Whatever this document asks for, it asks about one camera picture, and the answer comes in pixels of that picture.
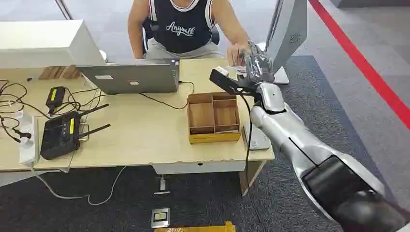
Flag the black power adapter yellow label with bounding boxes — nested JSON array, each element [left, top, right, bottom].
[[45, 86, 66, 113]]

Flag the white box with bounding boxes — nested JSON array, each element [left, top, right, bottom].
[[0, 19, 106, 70]]

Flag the black router with antennas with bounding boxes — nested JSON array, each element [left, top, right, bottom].
[[40, 103, 112, 161]]

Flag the yellow flat object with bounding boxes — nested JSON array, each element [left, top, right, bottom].
[[154, 221, 236, 232]]

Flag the pale wooden desk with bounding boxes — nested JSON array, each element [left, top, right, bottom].
[[0, 58, 276, 197]]

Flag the person's hand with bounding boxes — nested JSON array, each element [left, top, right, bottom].
[[226, 43, 252, 67]]

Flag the silver monitor with stand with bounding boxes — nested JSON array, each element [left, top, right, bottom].
[[256, 0, 308, 85]]

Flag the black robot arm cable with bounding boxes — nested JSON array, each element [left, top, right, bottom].
[[238, 92, 254, 193]]

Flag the small white floor bracket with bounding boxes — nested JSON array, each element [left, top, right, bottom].
[[153, 177, 171, 196]]

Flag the white power strip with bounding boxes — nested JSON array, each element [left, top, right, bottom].
[[18, 115, 40, 165]]

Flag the white power cord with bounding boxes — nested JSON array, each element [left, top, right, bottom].
[[29, 164, 128, 206]]

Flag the black laptop cable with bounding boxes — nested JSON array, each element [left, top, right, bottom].
[[139, 81, 195, 111]]

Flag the pale grey flat pad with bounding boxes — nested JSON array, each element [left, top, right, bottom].
[[242, 123, 271, 151]]

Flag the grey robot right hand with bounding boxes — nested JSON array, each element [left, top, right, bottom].
[[238, 41, 276, 87]]

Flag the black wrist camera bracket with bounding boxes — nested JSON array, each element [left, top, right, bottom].
[[209, 66, 258, 97]]

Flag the black tangled cables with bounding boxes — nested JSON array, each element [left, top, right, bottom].
[[0, 79, 110, 144]]

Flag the wooden block stand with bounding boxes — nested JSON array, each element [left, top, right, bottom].
[[38, 65, 82, 80]]

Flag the grey laptop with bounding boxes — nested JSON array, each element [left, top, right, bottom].
[[77, 58, 180, 94]]

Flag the person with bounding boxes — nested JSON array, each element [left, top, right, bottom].
[[127, 0, 252, 67]]

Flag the metal floor socket plate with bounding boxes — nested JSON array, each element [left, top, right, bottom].
[[150, 207, 170, 229]]

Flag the wooden compartment box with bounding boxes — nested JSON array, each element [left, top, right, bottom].
[[187, 92, 241, 145]]

